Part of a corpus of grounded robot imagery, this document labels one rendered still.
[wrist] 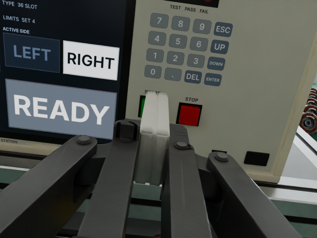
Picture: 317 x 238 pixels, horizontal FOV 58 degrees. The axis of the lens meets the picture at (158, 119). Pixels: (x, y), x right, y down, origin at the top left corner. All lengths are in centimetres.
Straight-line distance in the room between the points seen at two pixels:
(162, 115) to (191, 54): 12
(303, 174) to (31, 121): 31
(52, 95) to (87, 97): 3
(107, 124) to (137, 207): 9
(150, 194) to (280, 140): 14
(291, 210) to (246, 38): 18
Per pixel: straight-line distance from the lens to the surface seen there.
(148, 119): 15
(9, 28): 29
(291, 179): 36
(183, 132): 16
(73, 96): 29
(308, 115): 164
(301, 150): 44
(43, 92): 29
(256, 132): 30
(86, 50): 27
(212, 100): 28
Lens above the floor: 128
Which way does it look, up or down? 22 degrees down
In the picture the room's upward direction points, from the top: 8 degrees clockwise
